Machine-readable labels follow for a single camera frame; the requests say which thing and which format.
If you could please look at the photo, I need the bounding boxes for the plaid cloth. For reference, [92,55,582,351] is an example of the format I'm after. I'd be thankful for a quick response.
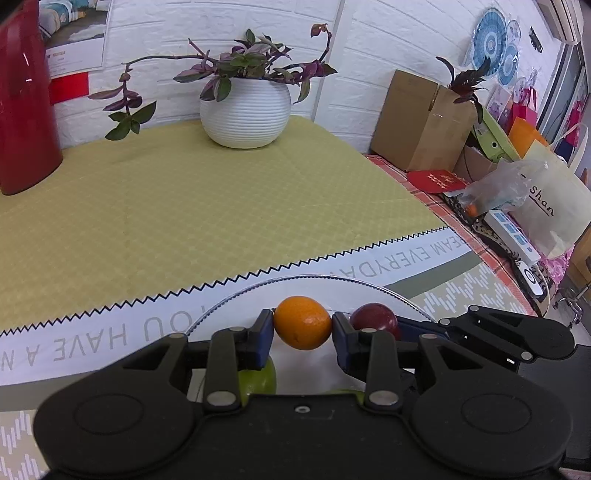
[365,154,550,319]

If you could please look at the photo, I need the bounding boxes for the white power strip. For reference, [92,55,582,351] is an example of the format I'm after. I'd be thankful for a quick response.
[485,210,541,264]

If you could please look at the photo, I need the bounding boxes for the red envelope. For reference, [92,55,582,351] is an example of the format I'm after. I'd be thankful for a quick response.
[407,169,469,195]

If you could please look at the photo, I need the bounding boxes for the green box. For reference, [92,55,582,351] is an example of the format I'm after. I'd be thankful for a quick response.
[471,108,513,162]

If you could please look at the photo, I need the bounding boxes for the swivel chair base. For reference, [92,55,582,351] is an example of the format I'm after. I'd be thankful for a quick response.
[554,284,591,326]

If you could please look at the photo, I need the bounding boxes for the blue decorative wall plates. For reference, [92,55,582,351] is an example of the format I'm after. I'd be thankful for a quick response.
[472,8,509,77]

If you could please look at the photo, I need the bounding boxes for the potted plant in white pot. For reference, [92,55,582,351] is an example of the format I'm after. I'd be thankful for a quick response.
[88,23,338,149]

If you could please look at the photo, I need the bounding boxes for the small orange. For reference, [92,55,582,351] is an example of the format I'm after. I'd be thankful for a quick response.
[273,296,333,352]

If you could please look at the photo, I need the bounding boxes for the printed tablecloth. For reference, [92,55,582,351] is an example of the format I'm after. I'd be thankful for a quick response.
[0,113,539,480]

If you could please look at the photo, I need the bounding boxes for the purple leaf plant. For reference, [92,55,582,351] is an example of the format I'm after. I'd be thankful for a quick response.
[436,55,492,123]

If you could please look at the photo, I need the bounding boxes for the white plate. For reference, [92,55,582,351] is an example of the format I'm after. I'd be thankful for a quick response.
[185,274,439,398]

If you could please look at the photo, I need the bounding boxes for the bedding wall poster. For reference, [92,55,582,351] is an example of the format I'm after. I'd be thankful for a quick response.
[39,0,112,103]

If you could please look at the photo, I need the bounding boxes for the cream tote bag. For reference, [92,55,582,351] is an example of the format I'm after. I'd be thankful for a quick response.
[510,138,591,259]

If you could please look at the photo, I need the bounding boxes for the clear plastic bag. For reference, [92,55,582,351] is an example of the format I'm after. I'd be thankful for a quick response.
[462,159,532,215]

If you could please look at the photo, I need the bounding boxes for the orange paper bag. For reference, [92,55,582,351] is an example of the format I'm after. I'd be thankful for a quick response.
[508,117,550,158]

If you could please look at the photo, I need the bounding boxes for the small cardboard box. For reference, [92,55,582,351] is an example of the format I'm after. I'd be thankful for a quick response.
[455,145,499,183]

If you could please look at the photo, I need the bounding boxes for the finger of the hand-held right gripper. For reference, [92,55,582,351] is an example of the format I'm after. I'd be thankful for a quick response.
[399,305,542,366]

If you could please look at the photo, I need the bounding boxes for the pink gift bag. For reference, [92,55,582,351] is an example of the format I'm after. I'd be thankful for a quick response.
[510,85,539,125]

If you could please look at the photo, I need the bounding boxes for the red thermos jug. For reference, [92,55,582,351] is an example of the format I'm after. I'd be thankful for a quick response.
[0,0,64,195]

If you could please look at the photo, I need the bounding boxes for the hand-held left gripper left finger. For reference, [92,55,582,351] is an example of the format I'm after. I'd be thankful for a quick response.
[122,308,276,412]

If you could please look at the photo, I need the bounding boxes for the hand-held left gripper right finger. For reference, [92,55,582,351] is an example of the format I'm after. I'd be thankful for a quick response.
[331,311,485,412]

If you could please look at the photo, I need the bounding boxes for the dark red apple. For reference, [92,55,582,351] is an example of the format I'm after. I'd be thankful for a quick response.
[349,303,402,342]

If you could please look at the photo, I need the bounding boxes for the white device with black ring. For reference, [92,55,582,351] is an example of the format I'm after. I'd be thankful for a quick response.
[517,263,548,296]

